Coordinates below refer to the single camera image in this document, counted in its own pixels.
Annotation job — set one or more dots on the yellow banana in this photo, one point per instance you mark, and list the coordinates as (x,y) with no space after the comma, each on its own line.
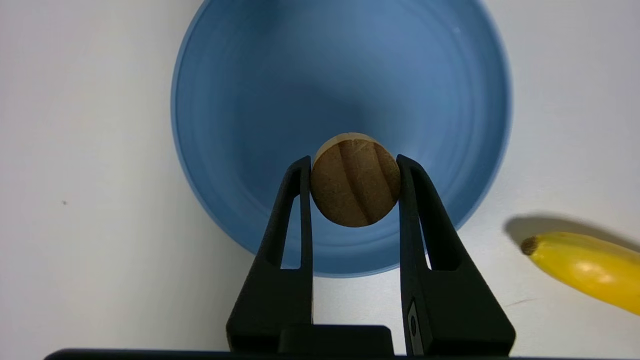
(585,267)

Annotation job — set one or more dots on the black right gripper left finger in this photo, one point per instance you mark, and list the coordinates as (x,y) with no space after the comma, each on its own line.
(280,280)

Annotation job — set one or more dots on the round wooden block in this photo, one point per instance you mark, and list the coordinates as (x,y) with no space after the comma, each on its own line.
(355,182)

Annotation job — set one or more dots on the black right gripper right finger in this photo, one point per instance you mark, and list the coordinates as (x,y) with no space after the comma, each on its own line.
(445,295)

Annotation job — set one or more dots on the blue plate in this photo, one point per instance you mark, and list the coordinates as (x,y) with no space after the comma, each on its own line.
(340,100)

